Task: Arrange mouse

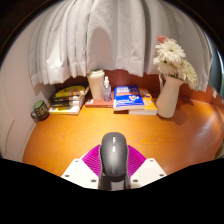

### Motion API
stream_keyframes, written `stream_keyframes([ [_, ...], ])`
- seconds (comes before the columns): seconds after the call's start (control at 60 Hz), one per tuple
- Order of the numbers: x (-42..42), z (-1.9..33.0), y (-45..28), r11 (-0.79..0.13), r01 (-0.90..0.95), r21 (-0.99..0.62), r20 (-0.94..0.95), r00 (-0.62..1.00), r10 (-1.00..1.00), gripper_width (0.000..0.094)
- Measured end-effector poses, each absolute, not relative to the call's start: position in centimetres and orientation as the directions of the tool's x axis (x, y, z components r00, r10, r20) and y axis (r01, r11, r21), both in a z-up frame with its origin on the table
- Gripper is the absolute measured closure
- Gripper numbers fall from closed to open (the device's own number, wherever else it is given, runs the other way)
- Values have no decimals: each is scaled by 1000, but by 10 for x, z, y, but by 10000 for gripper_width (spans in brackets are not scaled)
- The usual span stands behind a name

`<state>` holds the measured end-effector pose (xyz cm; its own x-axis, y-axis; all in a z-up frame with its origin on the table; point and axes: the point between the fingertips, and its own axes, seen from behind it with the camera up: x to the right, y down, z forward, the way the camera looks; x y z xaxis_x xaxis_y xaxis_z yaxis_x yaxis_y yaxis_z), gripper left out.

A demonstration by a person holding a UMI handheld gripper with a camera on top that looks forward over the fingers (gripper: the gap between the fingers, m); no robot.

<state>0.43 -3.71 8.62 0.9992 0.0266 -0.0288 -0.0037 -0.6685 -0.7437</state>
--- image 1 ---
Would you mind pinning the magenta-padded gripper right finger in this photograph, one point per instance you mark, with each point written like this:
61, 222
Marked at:
143, 170

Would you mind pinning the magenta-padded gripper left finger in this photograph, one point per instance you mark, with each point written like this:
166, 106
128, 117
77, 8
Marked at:
83, 170

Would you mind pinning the black computer mouse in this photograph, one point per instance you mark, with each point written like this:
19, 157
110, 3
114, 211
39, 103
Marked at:
113, 153

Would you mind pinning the cream yellow book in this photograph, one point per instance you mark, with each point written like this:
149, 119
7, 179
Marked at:
65, 110

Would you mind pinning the orange yellow book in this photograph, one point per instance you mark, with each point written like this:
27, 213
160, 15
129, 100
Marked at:
150, 105

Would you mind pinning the thin red book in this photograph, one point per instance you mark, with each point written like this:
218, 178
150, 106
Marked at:
98, 103

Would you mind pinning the dark green mug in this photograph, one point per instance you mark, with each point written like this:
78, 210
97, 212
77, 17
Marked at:
40, 111

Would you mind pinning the blue cover book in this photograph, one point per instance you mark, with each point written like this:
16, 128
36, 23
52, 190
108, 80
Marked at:
128, 97

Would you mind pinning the white ceramic vase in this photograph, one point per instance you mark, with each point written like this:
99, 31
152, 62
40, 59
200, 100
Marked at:
168, 100

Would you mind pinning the yellow and black book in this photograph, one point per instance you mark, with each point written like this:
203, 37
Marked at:
71, 91

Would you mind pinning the clear spray bottle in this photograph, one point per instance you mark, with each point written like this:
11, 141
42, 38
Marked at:
107, 91

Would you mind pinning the cream lidded tumbler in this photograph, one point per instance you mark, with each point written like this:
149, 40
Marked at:
96, 85

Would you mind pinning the white flower bouquet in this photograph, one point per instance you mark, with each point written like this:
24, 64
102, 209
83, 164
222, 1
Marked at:
173, 58

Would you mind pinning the dark framed window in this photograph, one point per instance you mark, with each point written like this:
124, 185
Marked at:
218, 73

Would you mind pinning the white pleated curtain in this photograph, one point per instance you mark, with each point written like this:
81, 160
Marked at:
116, 33

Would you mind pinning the small white wall switch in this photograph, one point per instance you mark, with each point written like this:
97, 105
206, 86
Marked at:
214, 93

